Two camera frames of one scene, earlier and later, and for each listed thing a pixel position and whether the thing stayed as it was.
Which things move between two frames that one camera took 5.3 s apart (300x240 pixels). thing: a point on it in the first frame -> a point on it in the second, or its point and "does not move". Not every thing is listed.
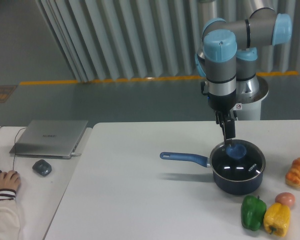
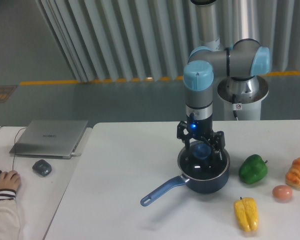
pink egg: (285, 198) -> (282, 192)
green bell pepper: (253, 210) -> (253, 169)
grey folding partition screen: (107, 40) does not move
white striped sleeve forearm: (4, 217) does not move
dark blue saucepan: (237, 168) -> (196, 185)
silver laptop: (50, 139) does not move
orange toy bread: (298, 172) does not move
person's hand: (10, 180) does not move
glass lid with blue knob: (240, 160) -> (201, 163)
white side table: (42, 183) does not move
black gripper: (223, 105) -> (194, 129)
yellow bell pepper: (277, 219) -> (247, 210)
